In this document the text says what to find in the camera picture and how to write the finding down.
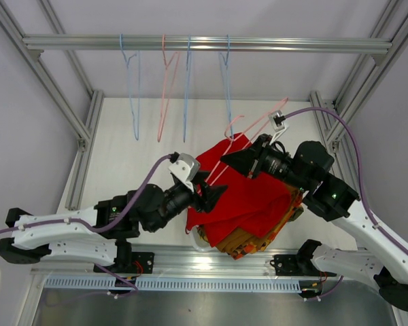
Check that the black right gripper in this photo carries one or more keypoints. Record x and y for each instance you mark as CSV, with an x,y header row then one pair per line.
x,y
251,163

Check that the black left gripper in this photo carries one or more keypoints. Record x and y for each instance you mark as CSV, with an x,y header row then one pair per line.
x,y
211,195

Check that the red trousers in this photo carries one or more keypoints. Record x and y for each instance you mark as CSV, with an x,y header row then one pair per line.
x,y
252,205

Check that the white plastic basket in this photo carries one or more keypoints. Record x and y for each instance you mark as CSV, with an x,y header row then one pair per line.
x,y
198,243

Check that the orange brown camouflage trousers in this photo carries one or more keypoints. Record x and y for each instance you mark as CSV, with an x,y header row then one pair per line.
x,y
251,249

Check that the pink hanger of yellow camouflage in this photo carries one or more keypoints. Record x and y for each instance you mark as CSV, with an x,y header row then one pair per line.
x,y
171,66

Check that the blue hanger of brown trousers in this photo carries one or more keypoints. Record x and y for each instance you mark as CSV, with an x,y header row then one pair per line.
x,y
225,75

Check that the blue hanger of orange camouflage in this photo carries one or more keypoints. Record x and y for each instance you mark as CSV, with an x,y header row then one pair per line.
x,y
187,86

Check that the blue hanger of yellow trousers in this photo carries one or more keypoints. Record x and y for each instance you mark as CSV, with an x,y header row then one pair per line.
x,y
133,82

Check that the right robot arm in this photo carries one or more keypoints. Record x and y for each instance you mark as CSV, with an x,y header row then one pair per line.
x,y
328,197

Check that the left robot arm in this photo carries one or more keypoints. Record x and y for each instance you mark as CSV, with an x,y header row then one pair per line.
x,y
100,234

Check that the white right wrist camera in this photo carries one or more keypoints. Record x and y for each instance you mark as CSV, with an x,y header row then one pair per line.
x,y
277,120

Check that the aluminium frame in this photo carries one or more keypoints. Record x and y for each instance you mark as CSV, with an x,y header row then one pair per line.
x,y
381,50

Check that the slotted cable duct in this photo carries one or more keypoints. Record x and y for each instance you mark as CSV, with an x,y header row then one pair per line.
x,y
144,283

